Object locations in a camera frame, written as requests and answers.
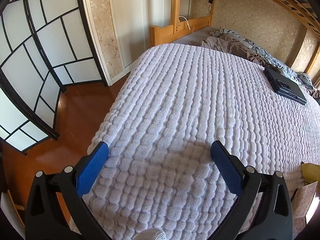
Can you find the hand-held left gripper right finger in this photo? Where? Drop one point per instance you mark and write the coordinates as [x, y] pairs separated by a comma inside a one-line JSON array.
[[226, 170]]

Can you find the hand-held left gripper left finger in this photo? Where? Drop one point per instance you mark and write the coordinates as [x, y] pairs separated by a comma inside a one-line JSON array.
[[91, 170]]

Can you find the yellow cardboard box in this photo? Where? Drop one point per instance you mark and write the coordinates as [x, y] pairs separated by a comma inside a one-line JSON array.
[[311, 173]]

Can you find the printed paper sheet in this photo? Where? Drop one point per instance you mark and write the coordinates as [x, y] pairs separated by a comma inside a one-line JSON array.
[[306, 200]]

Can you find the white knitted cloth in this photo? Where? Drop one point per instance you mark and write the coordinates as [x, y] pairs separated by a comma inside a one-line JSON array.
[[151, 235]]

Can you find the white board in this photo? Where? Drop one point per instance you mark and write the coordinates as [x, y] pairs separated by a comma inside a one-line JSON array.
[[10, 212]]

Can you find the white waffle blanket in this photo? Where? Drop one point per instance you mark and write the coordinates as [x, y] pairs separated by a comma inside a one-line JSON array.
[[175, 92]]

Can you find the black flat case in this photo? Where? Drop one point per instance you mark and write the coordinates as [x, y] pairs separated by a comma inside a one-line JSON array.
[[282, 82]]

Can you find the grey patterned duvet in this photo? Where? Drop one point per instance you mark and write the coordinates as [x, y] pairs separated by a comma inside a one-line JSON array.
[[235, 42]]

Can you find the black framed folding screen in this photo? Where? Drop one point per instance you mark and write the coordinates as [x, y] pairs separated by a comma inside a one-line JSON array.
[[17, 65]]

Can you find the grey mattress sheet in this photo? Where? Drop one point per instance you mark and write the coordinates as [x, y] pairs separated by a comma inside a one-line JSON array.
[[190, 36]]

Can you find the white door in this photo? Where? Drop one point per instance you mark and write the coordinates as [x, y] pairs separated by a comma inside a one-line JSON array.
[[127, 30]]

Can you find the wooden bunk bed frame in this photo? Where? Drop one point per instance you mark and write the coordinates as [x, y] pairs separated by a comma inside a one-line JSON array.
[[160, 33]]

